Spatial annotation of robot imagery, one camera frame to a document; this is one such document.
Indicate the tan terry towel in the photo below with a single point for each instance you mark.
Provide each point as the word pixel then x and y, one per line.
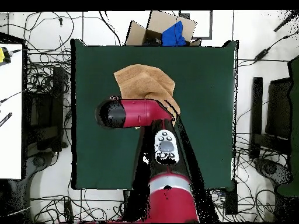
pixel 140 81

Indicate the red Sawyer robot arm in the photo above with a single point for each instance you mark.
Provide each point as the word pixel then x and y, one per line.
pixel 140 113

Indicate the dark green table cloth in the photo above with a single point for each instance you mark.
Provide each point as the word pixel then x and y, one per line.
pixel 205 93

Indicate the blue garment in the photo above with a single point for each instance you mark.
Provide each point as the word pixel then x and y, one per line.
pixel 172 35

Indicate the open cardboard box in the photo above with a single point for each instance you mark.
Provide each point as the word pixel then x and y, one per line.
pixel 158 21

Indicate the black equipment rack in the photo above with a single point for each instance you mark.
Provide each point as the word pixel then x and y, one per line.
pixel 46 112

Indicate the black block under table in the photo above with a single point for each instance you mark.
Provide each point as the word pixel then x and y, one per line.
pixel 231 200

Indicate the black chair base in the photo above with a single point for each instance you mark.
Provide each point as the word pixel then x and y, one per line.
pixel 271 169

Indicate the black equipment box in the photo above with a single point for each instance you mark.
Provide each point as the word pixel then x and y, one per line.
pixel 279 109

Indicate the black power adapter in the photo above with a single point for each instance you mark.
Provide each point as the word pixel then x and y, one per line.
pixel 261 54

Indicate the white side table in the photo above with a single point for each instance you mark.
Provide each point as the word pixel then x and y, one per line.
pixel 10 116

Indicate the black marked strip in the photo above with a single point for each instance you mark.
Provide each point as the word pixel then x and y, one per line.
pixel 5 119

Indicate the green cloth on side table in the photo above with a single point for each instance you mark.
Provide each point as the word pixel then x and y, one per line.
pixel 295 116

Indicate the yellow object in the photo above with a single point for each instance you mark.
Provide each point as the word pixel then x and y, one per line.
pixel 1 54

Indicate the black rod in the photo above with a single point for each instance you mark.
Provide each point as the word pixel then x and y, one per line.
pixel 285 22

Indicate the black upright post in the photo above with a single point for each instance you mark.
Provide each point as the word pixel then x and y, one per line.
pixel 256 112

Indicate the grey rectangular frame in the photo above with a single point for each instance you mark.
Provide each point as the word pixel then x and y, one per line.
pixel 211 23

